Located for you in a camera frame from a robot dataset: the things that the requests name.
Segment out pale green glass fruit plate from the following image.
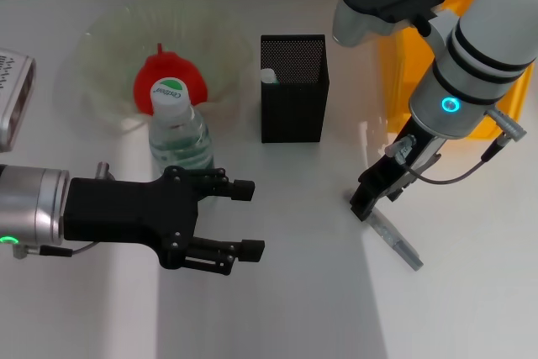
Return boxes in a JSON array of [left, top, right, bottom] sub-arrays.
[[77, 0, 256, 129]]

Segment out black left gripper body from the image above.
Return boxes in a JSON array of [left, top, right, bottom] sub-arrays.
[[62, 165, 201, 271]]

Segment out grey glitter pen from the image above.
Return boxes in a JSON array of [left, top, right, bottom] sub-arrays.
[[342, 190, 425, 272]]

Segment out clear green-label water bottle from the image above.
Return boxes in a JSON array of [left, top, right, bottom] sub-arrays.
[[147, 77, 215, 179]]

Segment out black mesh pen holder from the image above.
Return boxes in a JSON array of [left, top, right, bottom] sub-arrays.
[[260, 34, 331, 145]]

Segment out white rectangular box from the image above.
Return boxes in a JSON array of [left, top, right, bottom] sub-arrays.
[[0, 48, 37, 153]]

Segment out red-orange toy orange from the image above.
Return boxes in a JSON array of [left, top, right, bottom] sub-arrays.
[[133, 42, 210, 119]]

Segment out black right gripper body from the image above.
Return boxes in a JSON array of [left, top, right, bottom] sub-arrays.
[[356, 117, 446, 204]]

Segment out yellow plastic bin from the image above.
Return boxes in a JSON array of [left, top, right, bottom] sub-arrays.
[[379, 0, 526, 140]]

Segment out left arm cable with connector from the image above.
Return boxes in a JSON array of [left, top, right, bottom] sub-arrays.
[[10, 161, 117, 260]]

